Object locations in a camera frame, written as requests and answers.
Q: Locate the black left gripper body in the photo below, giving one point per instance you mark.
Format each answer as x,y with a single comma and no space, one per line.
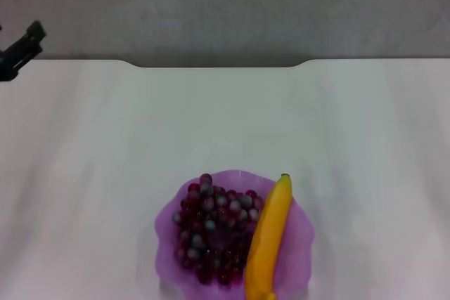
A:
6,68

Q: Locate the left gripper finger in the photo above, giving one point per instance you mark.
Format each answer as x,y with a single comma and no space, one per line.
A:
30,41

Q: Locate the dark red grape bunch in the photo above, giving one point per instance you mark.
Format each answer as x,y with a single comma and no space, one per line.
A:
207,215

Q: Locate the purple wavy plastic plate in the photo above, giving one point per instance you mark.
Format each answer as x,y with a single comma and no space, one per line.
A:
299,244

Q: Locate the yellow banana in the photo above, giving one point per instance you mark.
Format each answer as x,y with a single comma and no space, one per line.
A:
267,236

